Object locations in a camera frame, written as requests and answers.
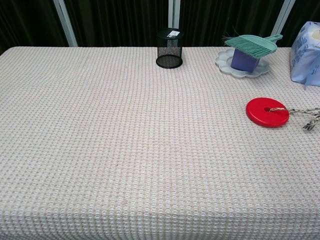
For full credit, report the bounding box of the red plastic disc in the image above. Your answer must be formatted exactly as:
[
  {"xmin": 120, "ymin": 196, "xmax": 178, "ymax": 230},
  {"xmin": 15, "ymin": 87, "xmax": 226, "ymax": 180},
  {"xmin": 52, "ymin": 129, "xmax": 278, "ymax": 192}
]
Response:
[{"xmin": 245, "ymin": 97, "xmax": 290, "ymax": 129}]

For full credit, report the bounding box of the braided beige rope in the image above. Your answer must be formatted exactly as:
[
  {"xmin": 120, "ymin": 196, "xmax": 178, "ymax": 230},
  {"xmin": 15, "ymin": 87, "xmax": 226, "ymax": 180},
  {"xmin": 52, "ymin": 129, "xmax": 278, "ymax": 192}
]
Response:
[{"xmin": 267, "ymin": 106, "xmax": 320, "ymax": 133}]

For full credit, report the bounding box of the beige waffle-weave tablecloth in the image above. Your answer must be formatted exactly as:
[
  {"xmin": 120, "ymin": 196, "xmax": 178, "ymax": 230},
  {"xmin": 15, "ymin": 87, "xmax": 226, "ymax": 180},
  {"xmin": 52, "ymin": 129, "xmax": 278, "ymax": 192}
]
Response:
[{"xmin": 0, "ymin": 46, "xmax": 320, "ymax": 240}]

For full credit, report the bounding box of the black mesh pen holder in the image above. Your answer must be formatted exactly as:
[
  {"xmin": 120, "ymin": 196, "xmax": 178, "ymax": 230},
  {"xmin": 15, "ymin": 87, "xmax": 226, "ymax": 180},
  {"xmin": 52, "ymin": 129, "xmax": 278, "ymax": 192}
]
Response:
[{"xmin": 155, "ymin": 28, "xmax": 185, "ymax": 70}]

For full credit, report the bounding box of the white flower-shaped palette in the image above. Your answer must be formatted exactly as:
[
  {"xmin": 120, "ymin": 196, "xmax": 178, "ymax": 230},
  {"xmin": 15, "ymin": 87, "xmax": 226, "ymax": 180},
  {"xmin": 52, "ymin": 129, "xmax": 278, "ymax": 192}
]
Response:
[{"xmin": 215, "ymin": 48, "xmax": 271, "ymax": 80}]

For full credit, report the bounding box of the purple plastic cup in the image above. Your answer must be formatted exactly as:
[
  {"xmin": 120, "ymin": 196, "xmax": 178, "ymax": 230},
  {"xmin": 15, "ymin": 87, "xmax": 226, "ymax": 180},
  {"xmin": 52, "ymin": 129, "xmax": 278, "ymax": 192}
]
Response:
[{"xmin": 230, "ymin": 47, "xmax": 262, "ymax": 73}]

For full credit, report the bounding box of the dark curtain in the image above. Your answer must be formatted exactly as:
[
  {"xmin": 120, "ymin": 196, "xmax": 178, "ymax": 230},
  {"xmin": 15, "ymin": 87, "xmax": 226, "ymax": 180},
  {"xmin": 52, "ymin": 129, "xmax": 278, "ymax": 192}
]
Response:
[{"xmin": 0, "ymin": 0, "xmax": 320, "ymax": 56}]

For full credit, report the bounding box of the green hand brush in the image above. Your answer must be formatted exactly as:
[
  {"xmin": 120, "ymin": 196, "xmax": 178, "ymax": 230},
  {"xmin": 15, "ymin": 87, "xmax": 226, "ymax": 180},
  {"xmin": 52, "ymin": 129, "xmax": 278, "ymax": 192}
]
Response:
[{"xmin": 221, "ymin": 25, "xmax": 270, "ymax": 57}]

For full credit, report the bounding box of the green dustpan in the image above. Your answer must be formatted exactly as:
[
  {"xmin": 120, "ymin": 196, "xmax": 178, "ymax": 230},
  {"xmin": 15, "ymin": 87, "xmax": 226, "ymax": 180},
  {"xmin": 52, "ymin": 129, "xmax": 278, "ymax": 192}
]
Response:
[{"xmin": 239, "ymin": 33, "xmax": 284, "ymax": 54}]

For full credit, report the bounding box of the blue tissue pack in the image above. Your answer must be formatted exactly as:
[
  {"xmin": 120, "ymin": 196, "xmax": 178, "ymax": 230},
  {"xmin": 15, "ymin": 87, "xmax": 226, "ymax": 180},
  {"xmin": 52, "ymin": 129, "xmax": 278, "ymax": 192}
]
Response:
[{"xmin": 289, "ymin": 21, "xmax": 320, "ymax": 90}]

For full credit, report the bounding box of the white frame post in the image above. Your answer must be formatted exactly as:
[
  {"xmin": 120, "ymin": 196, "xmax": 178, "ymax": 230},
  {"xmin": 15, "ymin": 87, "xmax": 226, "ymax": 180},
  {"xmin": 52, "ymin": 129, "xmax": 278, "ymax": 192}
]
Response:
[
  {"xmin": 271, "ymin": 0, "xmax": 297, "ymax": 37},
  {"xmin": 168, "ymin": 0, "xmax": 181, "ymax": 31},
  {"xmin": 52, "ymin": 0, "xmax": 79, "ymax": 48}
]

